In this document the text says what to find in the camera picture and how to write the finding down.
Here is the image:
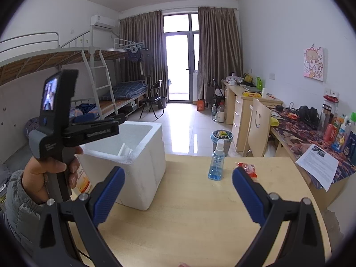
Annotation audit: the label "row of toiletry bottles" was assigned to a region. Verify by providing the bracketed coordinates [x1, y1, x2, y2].
[318, 95, 356, 161]

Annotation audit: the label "white foam box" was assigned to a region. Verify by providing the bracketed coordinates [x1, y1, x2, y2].
[76, 121, 166, 211]

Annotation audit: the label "printed paper sheet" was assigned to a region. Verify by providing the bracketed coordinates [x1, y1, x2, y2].
[295, 145, 339, 192]

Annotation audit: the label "white lotion bottle red pump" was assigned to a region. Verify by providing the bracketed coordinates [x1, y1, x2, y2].
[71, 156, 92, 196]

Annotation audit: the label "brown curtain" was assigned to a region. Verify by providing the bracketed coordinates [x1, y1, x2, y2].
[198, 6, 244, 101]
[119, 10, 169, 104]

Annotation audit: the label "glass balcony door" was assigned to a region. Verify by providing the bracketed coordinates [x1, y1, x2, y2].
[163, 12, 200, 102]

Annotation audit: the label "person's left hand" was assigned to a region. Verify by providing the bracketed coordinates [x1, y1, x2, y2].
[22, 146, 84, 204]

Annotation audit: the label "wooden chair with smiley face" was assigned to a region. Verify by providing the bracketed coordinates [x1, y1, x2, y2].
[243, 98, 271, 158]

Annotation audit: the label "hanging dark clothes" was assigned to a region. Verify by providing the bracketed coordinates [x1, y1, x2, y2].
[126, 48, 143, 63]

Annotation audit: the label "wooden desk with drawers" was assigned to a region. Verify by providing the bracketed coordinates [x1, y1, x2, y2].
[222, 78, 283, 154]

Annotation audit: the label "metal bunk bed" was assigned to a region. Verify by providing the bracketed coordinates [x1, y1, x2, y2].
[0, 32, 117, 162]
[99, 37, 149, 109]

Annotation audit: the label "blue orange plaid blanket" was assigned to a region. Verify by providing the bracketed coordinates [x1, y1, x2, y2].
[26, 117, 42, 138]

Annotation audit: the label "white air conditioner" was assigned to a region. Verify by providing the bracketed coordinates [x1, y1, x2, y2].
[90, 14, 114, 30]

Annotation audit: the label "trash bin with wrappers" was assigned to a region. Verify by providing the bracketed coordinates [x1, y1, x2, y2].
[210, 130, 233, 156]

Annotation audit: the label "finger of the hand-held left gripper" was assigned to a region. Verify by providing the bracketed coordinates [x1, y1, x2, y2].
[73, 113, 97, 123]
[67, 113, 125, 132]

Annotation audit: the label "desk with patterned mat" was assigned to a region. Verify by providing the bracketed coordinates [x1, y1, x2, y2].
[268, 108, 354, 210]

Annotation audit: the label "person's left forearm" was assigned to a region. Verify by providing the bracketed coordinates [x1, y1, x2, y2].
[4, 170, 52, 245]

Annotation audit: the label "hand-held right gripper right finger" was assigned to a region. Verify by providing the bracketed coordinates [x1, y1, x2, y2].
[232, 167, 326, 267]

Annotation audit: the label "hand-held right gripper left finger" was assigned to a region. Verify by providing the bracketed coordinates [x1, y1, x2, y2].
[39, 166, 125, 267]

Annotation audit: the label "blue plaid bedding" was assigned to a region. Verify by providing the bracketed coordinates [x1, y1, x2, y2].
[99, 80, 147, 101]

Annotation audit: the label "black folding chair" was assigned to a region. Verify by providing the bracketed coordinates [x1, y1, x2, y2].
[139, 80, 165, 119]

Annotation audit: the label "dark blue garment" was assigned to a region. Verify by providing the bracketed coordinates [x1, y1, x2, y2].
[75, 103, 98, 117]

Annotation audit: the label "blue spray bottle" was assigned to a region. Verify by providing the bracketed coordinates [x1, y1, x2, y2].
[208, 140, 225, 180]

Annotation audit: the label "red snack packet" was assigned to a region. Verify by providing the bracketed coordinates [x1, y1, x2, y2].
[235, 162, 257, 178]

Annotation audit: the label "pink cartoon wall poster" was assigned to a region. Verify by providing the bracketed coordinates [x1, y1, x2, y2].
[303, 46, 325, 82]

